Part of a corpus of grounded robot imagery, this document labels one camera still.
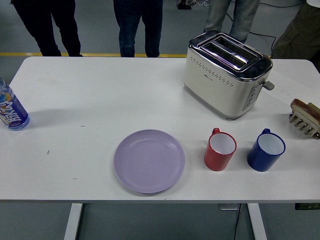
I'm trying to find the black floor cable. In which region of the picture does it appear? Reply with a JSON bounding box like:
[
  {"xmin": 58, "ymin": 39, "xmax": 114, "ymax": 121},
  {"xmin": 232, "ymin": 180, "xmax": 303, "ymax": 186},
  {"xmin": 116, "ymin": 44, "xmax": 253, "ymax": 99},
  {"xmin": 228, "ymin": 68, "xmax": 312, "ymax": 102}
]
[{"xmin": 224, "ymin": 11, "xmax": 277, "ymax": 51}]

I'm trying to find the black table control panel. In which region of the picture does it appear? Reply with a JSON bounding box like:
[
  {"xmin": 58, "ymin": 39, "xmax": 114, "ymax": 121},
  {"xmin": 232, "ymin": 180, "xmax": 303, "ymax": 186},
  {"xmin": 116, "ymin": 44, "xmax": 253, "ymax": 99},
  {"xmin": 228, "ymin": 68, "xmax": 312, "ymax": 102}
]
[{"xmin": 294, "ymin": 202, "xmax": 320, "ymax": 210}]

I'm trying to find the metal toast rack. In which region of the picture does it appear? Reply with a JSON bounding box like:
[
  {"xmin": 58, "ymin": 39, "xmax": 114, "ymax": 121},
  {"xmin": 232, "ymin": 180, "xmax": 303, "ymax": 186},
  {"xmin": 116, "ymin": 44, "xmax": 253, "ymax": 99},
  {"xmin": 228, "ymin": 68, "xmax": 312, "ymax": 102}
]
[{"xmin": 289, "ymin": 109, "xmax": 320, "ymax": 140}]

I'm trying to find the person in black trousers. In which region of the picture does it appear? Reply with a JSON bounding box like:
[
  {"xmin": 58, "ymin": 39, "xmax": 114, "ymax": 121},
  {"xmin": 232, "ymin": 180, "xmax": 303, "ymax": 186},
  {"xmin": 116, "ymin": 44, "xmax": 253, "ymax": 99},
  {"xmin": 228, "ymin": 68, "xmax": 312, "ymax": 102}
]
[{"xmin": 12, "ymin": 0, "xmax": 84, "ymax": 58}]

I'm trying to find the blue-label plastic drink bottle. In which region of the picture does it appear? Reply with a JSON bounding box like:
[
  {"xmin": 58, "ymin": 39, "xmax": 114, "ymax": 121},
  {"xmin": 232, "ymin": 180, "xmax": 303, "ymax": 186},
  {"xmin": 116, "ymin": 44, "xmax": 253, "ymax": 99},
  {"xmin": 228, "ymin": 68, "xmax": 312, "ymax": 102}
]
[{"xmin": 0, "ymin": 76, "xmax": 31, "ymax": 132}]

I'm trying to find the person in olive trousers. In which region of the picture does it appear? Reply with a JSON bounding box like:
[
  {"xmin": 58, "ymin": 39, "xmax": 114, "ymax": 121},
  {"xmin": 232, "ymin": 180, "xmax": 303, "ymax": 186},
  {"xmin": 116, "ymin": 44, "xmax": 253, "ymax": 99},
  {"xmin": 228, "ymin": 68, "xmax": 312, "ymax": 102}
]
[{"xmin": 271, "ymin": 0, "xmax": 320, "ymax": 72}]

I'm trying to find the cream and chrome toaster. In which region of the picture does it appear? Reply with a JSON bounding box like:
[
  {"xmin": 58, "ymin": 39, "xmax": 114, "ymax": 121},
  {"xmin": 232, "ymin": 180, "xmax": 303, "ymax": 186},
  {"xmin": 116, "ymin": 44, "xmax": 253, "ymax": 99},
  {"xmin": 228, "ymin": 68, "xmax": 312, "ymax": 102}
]
[{"xmin": 183, "ymin": 29, "xmax": 275, "ymax": 122}]

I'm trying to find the lilac round plate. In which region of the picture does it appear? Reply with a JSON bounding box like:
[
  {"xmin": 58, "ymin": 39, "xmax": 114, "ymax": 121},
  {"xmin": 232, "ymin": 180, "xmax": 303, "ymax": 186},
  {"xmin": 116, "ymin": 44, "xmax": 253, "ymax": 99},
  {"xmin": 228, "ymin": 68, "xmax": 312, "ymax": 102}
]
[{"xmin": 113, "ymin": 128, "xmax": 186, "ymax": 195}]

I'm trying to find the black power strip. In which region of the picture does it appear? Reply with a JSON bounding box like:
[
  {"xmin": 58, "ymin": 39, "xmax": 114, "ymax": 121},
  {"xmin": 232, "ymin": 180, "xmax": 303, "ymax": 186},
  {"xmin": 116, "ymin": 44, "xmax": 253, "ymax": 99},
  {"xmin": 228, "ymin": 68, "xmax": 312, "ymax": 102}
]
[{"xmin": 176, "ymin": 0, "xmax": 193, "ymax": 10}]

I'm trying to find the black cable under table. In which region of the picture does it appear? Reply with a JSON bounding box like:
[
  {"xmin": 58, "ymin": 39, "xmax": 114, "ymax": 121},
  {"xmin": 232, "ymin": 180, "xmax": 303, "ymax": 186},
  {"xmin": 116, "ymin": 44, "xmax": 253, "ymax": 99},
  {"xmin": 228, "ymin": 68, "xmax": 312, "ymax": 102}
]
[{"xmin": 233, "ymin": 203, "xmax": 242, "ymax": 240}]

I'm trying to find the red enamel mug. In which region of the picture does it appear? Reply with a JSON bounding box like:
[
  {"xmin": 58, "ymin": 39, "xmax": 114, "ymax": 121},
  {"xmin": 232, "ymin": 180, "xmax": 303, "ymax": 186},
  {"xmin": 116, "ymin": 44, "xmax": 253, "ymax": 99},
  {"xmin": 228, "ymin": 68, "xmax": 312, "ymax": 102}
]
[{"xmin": 203, "ymin": 127, "xmax": 238, "ymax": 172}]

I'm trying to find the white table leg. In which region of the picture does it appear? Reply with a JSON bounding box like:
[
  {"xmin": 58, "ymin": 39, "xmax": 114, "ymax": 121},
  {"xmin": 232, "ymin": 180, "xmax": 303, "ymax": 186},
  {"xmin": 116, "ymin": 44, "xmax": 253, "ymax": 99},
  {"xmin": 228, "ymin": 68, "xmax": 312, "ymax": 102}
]
[
  {"xmin": 63, "ymin": 202, "xmax": 84, "ymax": 240},
  {"xmin": 247, "ymin": 202, "xmax": 268, "ymax": 240}
]

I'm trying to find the white paper sheet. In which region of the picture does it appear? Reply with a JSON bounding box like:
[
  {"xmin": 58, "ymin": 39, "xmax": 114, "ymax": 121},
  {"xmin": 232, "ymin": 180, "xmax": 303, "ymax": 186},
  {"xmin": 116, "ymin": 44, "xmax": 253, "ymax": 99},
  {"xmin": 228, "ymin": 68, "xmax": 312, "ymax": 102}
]
[{"xmin": 258, "ymin": 67, "xmax": 310, "ymax": 116}]

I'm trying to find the person in grey trousers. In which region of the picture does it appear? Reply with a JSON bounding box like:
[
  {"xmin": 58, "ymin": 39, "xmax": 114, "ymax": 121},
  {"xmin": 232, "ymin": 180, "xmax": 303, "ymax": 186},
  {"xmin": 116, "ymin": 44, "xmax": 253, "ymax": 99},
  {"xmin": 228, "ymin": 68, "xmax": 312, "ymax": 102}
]
[{"xmin": 203, "ymin": 0, "xmax": 261, "ymax": 44}]

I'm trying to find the blue enamel mug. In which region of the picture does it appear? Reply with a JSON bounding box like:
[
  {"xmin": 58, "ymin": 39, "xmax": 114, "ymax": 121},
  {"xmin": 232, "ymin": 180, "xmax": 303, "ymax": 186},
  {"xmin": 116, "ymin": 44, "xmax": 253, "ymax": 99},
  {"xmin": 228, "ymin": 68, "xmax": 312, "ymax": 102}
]
[{"xmin": 246, "ymin": 128, "xmax": 286, "ymax": 173}]

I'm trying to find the slice of brown bread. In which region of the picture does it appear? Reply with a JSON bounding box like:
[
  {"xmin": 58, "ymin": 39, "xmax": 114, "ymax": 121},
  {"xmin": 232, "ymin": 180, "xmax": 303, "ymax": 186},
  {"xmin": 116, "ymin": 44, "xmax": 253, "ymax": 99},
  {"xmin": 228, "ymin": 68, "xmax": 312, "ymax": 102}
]
[{"xmin": 290, "ymin": 98, "xmax": 320, "ymax": 125}]

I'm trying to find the grey box under table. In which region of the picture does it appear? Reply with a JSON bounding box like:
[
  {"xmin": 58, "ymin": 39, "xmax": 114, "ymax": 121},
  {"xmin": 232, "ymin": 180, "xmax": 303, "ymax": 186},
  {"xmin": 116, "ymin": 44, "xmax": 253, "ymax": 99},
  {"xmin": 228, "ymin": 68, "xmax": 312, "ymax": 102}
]
[{"xmin": 219, "ymin": 203, "xmax": 241, "ymax": 211}]

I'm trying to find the person in blue jeans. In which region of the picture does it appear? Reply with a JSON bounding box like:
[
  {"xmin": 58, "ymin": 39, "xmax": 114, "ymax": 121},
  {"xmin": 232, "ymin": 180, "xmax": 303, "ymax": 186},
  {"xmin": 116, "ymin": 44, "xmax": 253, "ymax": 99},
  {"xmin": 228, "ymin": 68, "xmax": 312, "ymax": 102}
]
[{"xmin": 112, "ymin": 0, "xmax": 165, "ymax": 59}]

